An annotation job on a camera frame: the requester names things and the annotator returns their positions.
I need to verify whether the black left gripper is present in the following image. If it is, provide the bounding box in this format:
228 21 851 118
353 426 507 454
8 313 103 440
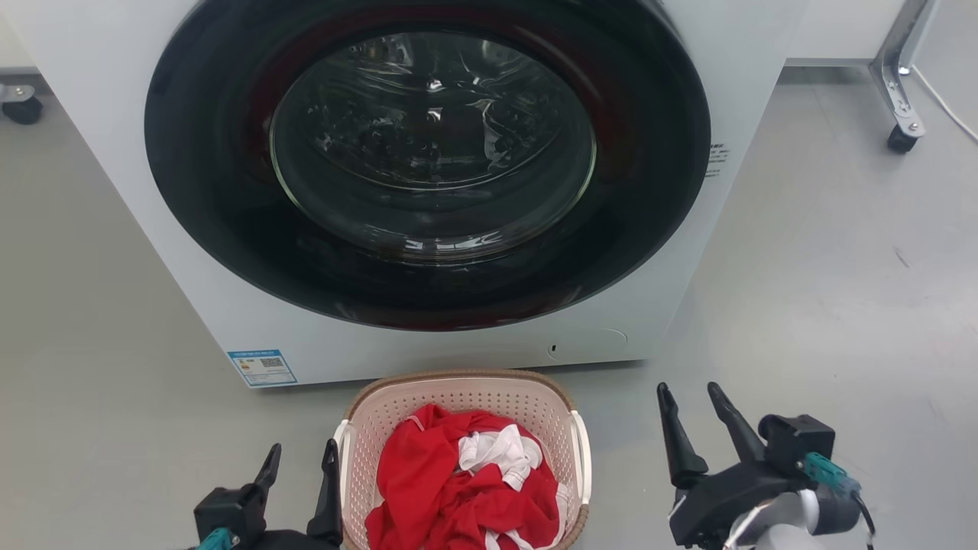
252 438 345 550

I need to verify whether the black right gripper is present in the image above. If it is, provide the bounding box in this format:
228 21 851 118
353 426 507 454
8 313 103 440
657 382 805 549

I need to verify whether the beige perforated laundry basket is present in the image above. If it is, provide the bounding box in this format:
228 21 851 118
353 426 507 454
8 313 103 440
334 370 593 550

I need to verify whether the blue energy label sticker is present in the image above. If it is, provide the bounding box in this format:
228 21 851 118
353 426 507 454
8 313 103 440
227 349 299 388

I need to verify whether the red garment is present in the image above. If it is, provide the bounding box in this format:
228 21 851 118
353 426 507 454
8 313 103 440
365 403 562 550

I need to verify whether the white drain filter cover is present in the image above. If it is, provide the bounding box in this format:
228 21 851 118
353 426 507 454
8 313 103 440
546 328 629 363

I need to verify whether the white garment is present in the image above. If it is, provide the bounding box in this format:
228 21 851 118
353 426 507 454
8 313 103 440
458 425 545 491

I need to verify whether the black round washer door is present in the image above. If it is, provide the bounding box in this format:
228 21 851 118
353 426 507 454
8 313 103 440
144 0 713 332

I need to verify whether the white front-load washing machine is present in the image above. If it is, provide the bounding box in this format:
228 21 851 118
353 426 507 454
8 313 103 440
0 0 811 389

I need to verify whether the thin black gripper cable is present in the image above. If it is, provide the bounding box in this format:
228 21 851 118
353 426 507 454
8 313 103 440
852 493 877 550

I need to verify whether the white power cable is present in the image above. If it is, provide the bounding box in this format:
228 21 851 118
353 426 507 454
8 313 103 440
911 65 978 146

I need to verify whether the tall grey metal frame leg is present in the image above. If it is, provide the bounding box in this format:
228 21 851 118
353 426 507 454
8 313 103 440
870 0 939 140

